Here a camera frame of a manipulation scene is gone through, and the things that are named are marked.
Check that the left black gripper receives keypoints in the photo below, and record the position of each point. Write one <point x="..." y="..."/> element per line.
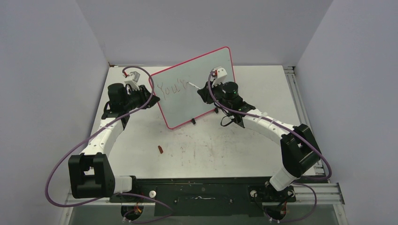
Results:
<point x="143" y="93"/>

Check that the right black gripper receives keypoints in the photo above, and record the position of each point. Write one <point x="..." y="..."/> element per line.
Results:
<point x="206" y="94"/>

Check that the white whiteboard marker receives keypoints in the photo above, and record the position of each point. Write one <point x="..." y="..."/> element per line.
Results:
<point x="193" y="85"/>

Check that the pink framed whiteboard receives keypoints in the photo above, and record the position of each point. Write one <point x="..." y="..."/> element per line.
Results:
<point x="180" y="102"/>

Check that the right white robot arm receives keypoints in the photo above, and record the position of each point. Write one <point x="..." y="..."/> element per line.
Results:
<point x="299" y="148"/>

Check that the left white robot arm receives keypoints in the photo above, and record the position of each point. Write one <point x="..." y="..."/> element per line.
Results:
<point x="90" y="172"/>

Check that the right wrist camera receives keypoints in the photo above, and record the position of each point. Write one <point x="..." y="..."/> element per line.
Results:
<point x="218" y="75"/>

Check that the aluminium right rail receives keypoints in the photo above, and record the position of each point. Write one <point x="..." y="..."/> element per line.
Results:
<point x="317" y="169"/>

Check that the aluminium rail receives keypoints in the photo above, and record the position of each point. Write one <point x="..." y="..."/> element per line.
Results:
<point x="317" y="169"/>
<point x="329" y="211"/>

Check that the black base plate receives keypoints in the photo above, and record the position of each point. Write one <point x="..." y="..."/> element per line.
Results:
<point x="209" y="196"/>

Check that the aluminium front rail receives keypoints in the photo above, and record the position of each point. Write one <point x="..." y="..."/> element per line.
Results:
<point x="329" y="211"/>

